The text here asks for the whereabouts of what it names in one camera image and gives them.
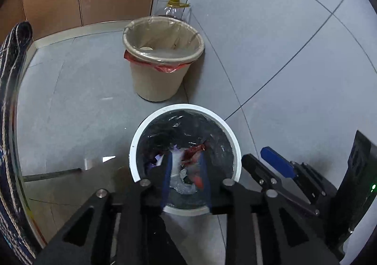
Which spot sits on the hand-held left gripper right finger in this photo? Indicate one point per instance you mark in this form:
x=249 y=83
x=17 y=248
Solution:
x=205 y=176

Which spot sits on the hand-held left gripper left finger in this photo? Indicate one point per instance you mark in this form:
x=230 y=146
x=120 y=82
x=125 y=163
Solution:
x=167 y=176

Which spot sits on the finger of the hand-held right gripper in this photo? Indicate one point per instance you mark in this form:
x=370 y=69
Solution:
x=277 y=161
x=262 y=172

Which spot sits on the purple plastic glove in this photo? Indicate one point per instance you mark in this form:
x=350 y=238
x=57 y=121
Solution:
x=157 y=160

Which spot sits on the red snack wrapper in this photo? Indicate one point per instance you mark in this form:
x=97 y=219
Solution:
x=194 y=153

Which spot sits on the white bin with black liner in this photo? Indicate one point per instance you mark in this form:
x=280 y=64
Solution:
x=138 y=147

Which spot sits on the beige waste bin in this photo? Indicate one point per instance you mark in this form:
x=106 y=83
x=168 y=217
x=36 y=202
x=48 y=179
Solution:
x=156 y=82

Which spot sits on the red plastic bin liner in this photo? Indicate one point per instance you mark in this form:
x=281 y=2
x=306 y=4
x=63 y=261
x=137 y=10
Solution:
x=165 y=69

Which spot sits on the dark metal table bar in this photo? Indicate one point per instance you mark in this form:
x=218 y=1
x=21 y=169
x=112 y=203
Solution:
x=53 y=174

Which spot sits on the zigzag patterned mat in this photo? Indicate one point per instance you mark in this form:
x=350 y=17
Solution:
x=11 y=135

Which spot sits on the yellow-capped oil bottle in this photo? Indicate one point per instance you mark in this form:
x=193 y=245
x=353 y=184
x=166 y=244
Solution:
x=173 y=10

